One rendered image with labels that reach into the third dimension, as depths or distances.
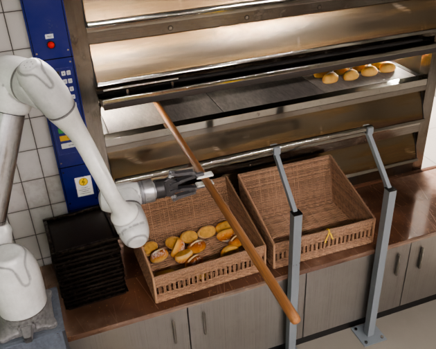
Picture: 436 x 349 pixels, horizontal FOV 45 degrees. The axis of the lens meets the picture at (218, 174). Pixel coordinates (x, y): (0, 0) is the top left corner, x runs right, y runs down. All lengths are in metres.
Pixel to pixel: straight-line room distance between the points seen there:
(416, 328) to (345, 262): 0.71
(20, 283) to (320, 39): 1.77
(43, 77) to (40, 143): 0.88
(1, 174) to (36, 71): 0.39
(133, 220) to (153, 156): 0.80
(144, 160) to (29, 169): 0.53
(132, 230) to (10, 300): 0.44
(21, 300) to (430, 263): 2.14
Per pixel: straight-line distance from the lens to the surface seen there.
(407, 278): 3.08
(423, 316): 3.32
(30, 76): 1.63
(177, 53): 2.44
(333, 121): 2.95
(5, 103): 1.77
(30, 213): 2.66
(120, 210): 1.83
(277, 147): 2.36
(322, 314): 2.89
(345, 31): 2.78
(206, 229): 2.74
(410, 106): 3.22
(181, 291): 2.48
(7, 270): 1.73
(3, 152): 1.82
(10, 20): 2.31
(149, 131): 2.54
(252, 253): 1.70
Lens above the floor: 2.29
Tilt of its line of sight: 31 degrees down
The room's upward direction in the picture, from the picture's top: 3 degrees counter-clockwise
